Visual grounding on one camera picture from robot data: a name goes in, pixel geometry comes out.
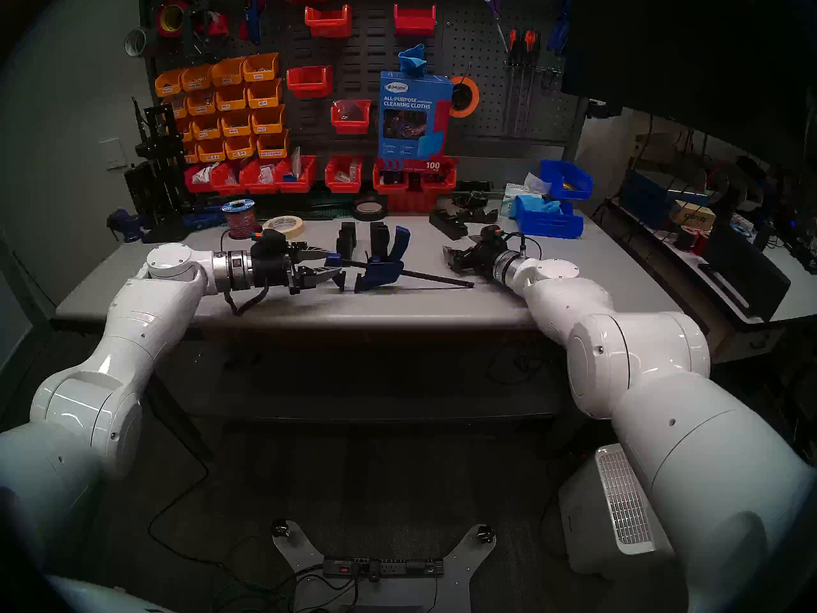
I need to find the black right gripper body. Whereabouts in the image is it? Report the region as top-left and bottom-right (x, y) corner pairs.
(469, 238), (508, 279)

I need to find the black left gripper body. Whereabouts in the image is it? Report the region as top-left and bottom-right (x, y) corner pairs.
(251, 248), (302, 295)

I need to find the blue bar clamp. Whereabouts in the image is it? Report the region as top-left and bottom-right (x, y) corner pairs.
(326, 225), (474, 293)

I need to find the black notched printed block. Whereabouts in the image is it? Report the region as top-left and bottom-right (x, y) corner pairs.
(429, 208), (470, 241)

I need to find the dark grey clamp tool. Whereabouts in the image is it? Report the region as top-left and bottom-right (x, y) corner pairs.
(184, 0), (213, 49)

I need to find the green white tissue box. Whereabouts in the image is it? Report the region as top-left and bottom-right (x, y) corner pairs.
(501, 173), (551, 218)

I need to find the red nested bins stack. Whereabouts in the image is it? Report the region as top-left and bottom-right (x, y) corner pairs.
(387, 190), (438, 214)

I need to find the blue storage bin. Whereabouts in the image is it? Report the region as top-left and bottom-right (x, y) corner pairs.
(514, 195), (585, 240)
(541, 160), (594, 201)

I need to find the blue cleaning cloths box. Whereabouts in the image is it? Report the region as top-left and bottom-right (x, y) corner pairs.
(377, 71), (454, 172)

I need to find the black press stand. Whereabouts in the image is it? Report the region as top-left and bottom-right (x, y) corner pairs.
(124, 98), (192, 244)

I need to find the small blue vise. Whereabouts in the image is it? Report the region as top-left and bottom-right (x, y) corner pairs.
(107, 208), (147, 243)

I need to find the dark blue crate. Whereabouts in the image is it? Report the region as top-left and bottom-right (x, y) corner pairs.
(622, 170), (678, 228)

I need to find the orange tape roll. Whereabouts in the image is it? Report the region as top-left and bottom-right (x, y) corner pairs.
(450, 77), (480, 118)

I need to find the brown cardboard box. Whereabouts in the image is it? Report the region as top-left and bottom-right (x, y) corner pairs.
(669, 202), (717, 231)

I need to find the blue red hand tool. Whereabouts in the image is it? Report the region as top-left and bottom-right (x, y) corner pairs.
(241, 0), (266, 44)

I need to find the black keyboard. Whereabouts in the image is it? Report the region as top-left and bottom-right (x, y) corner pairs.
(699, 225), (792, 323)

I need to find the white air purifier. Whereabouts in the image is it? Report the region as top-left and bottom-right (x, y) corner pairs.
(558, 444), (677, 579)

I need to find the red yellow tape roll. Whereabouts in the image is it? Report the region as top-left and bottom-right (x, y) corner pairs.
(156, 0), (191, 38)

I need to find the black monitor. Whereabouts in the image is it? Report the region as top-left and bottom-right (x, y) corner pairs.
(562, 0), (817, 175)

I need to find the black floor power strip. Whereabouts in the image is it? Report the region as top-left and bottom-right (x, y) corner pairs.
(324, 557), (445, 579)

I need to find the side desk with beige legs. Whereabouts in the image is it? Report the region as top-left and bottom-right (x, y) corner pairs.
(600, 197), (817, 367)

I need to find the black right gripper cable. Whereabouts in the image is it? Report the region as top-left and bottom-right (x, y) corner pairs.
(504, 232), (543, 261)

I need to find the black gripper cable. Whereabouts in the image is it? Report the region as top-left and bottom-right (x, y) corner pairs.
(504, 232), (543, 261)
(223, 286), (272, 317)

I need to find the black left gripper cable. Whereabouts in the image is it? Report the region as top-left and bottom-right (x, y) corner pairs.
(223, 286), (272, 317)

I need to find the large red wire spool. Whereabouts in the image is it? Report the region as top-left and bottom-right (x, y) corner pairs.
(222, 199), (261, 241)

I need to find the small red wire spool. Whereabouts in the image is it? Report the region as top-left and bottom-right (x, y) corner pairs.
(677, 225), (710, 256)

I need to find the dark grey tool wall panel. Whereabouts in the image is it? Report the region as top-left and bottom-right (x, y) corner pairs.
(140, 0), (588, 167)

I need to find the orange handled screwdriver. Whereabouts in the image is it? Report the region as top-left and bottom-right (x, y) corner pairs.
(506, 29), (519, 133)
(521, 31), (538, 133)

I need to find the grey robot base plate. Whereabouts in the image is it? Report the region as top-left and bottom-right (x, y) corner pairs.
(271, 521), (497, 613)

